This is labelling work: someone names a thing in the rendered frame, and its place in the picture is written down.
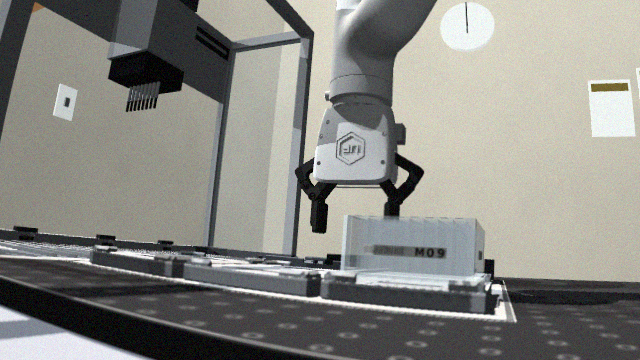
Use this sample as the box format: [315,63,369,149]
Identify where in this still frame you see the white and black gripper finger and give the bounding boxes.
[378,152,424,216]
[295,157,338,234]

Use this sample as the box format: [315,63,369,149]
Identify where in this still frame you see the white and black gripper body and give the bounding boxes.
[313,98,398,185]

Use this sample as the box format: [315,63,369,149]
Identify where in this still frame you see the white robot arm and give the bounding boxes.
[325,0,437,107]

